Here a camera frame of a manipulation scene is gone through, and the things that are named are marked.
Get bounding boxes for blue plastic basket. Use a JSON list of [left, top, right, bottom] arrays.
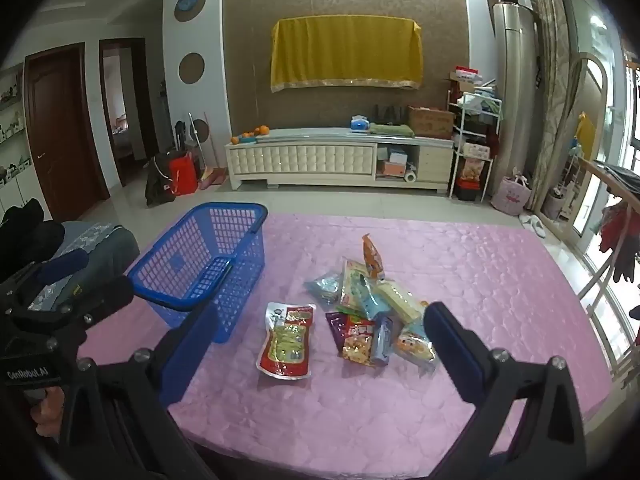
[[126, 202, 269, 345]]

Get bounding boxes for red noodle print packet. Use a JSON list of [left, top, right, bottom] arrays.
[[340, 317, 378, 367]]

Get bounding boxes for cream snack packet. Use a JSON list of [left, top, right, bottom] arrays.
[[375, 280, 427, 323]]

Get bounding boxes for purple snack packet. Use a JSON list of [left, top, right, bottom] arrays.
[[325, 311, 351, 356]]

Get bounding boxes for silver standing air conditioner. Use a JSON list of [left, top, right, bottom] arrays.
[[492, 2, 541, 201]]

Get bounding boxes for person's left hand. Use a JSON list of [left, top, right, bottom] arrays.
[[30, 385, 67, 442]]

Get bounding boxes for brown wooden door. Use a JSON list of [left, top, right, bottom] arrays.
[[24, 42, 111, 208]]

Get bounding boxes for pink broom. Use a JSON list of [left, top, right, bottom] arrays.
[[199, 110, 226, 191]]

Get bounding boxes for red pouch with green label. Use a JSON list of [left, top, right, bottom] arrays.
[[256, 302, 317, 380]]

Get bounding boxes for dark wooden door frame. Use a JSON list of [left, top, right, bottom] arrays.
[[99, 37, 161, 188]]

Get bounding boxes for red and white box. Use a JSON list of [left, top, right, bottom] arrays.
[[449, 66, 485, 93]]

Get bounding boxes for cardboard box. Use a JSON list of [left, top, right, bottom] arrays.
[[407, 106, 456, 139]]

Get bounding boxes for small yellow hanging cloth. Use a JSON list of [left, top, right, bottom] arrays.
[[575, 112, 598, 161]]

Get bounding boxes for pink quilted tablecloth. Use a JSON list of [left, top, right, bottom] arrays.
[[75, 212, 616, 480]]

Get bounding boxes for clothes drying rack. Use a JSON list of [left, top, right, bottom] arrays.
[[580, 157, 640, 311]]

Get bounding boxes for black cloth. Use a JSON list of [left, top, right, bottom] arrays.
[[0, 199, 66, 281]]

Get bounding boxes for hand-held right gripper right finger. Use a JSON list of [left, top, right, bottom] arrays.
[[424, 301, 587, 480]]

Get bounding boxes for black bag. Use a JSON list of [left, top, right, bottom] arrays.
[[145, 150, 176, 207]]

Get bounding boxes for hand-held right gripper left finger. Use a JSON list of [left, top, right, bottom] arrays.
[[60, 302, 221, 480]]

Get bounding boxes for recessed wall shelf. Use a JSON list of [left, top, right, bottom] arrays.
[[0, 62, 31, 186]]

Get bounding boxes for white metal rack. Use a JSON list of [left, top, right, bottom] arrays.
[[447, 91, 502, 203]]

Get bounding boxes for light blue clear packet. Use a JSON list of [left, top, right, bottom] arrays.
[[304, 270, 346, 307]]

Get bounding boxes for small orange snack packet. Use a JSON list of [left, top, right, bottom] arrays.
[[362, 233, 385, 280]]

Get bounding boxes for pink bag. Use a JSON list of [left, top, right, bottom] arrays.
[[491, 172, 532, 217]]

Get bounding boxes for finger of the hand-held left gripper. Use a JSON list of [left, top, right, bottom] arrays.
[[5, 276, 135, 356], [0, 249, 90, 306]]

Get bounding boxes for clear packet with orange print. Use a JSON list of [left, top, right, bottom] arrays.
[[395, 325, 439, 369]]

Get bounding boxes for pair of white slippers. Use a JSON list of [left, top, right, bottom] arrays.
[[518, 212, 548, 238]]

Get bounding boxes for grey bin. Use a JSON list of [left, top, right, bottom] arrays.
[[542, 187, 568, 221]]

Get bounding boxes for pale yellow snack packet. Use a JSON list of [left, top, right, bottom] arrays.
[[340, 258, 377, 312]]

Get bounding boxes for yellow cloth cover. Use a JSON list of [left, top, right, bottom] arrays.
[[270, 16, 424, 94]]

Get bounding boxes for folded green cloth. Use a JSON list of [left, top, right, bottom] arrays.
[[370, 123, 416, 138]]

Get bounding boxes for patterned beige curtain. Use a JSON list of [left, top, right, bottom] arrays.
[[520, 0, 576, 221]]

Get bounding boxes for cream television cabinet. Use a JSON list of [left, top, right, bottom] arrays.
[[225, 127, 455, 192]]

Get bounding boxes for red bag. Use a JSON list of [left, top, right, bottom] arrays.
[[169, 152, 198, 196]]

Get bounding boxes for blue violet snack packet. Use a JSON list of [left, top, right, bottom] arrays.
[[370, 312, 402, 365]]

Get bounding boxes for black router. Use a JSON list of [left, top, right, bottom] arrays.
[[375, 104, 403, 126]]

